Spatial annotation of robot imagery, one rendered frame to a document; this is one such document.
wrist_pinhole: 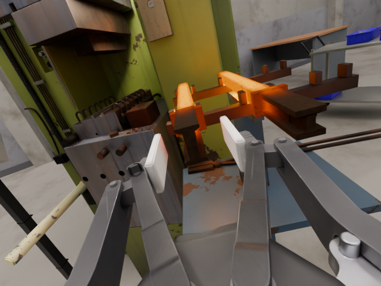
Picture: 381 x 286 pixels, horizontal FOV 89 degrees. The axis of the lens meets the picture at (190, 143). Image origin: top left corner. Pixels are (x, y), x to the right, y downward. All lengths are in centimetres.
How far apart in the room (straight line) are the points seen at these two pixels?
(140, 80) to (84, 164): 59
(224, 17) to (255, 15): 442
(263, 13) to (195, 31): 504
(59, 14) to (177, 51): 38
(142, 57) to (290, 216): 104
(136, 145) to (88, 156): 21
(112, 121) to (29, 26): 38
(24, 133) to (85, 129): 355
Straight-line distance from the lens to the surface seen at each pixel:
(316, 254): 136
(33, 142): 440
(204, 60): 79
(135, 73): 123
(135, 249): 114
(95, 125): 84
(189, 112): 24
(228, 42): 123
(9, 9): 92
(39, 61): 108
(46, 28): 85
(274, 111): 27
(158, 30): 80
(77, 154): 87
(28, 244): 104
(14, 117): 437
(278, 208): 49
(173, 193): 80
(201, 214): 50
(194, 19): 80
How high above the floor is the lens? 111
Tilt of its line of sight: 24 degrees down
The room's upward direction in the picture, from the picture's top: 16 degrees counter-clockwise
